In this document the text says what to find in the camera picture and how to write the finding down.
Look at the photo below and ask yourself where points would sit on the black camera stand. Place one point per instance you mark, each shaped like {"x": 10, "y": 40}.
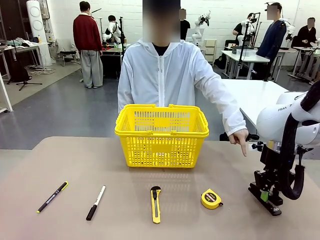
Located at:
{"x": 242, "y": 50}

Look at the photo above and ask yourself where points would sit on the person's left forearm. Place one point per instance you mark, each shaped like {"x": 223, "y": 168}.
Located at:
{"x": 233, "y": 117}

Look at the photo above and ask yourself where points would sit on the person in navy clothes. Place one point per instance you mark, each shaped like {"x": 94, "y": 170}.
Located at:
{"x": 272, "y": 40}

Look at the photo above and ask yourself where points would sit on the black stapler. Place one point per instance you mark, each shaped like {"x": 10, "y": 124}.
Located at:
{"x": 271, "y": 209}

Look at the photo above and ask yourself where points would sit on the white table leg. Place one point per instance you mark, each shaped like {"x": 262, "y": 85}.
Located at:
{"x": 6, "y": 95}

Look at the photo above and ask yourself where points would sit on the white drawer cabinet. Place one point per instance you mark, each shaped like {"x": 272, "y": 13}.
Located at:
{"x": 210, "y": 51}

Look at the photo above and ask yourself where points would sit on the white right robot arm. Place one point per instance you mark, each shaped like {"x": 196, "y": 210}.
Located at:
{"x": 275, "y": 117}

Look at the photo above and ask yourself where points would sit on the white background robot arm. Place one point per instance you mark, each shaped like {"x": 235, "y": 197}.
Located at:
{"x": 197, "y": 27}

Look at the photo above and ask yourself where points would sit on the person in white jacket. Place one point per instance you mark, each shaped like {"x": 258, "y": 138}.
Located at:
{"x": 160, "y": 75}

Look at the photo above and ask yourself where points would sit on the person's left hand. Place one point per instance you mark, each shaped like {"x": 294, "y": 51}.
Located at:
{"x": 238, "y": 138}

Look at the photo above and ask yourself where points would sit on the black pole stand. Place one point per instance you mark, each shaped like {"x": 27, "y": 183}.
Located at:
{"x": 122, "y": 37}

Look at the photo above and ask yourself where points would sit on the black tripod stand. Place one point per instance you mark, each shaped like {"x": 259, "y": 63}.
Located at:
{"x": 18, "y": 72}

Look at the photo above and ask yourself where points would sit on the large white table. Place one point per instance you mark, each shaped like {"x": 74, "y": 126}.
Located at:
{"x": 255, "y": 95}

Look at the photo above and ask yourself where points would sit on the cluttered grey table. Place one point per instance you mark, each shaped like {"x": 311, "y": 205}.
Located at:
{"x": 22, "y": 47}

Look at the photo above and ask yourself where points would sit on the white tower air conditioner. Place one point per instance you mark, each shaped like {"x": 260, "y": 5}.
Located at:
{"x": 37, "y": 25}

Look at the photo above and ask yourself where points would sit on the black chair with grey jacket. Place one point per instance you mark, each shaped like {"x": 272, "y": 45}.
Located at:
{"x": 67, "y": 53}

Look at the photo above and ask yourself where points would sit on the long white table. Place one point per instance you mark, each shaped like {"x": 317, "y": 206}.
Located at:
{"x": 245, "y": 56}

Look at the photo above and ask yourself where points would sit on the seated person in black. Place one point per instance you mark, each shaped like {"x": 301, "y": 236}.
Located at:
{"x": 306, "y": 35}

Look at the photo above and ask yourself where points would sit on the yellow plastic shopping basket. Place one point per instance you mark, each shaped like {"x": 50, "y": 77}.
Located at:
{"x": 160, "y": 150}

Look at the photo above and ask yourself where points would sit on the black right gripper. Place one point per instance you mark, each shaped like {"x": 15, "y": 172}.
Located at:
{"x": 277, "y": 161}

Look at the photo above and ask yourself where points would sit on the black pen yellow cap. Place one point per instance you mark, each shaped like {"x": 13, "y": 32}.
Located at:
{"x": 52, "y": 197}

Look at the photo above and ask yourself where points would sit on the seated person dark hair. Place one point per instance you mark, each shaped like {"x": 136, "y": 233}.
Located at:
{"x": 111, "y": 28}

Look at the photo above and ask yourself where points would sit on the yellow utility knife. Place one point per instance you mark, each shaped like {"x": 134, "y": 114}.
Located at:
{"x": 156, "y": 207}

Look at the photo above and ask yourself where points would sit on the white marker black cap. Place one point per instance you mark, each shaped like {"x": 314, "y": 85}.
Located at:
{"x": 96, "y": 202}

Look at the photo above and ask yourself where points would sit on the yellow tape measure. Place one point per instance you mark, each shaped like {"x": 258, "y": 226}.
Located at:
{"x": 210, "y": 200}

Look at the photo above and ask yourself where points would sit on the man in red sweater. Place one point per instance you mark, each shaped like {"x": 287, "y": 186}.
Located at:
{"x": 87, "y": 35}

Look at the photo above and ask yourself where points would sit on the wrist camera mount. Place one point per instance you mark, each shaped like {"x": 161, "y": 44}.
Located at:
{"x": 257, "y": 146}

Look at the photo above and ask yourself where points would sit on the person black and white top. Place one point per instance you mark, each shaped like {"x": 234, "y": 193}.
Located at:
{"x": 238, "y": 28}

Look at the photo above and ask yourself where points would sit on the person in black shirt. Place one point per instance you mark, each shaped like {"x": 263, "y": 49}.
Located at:
{"x": 184, "y": 27}

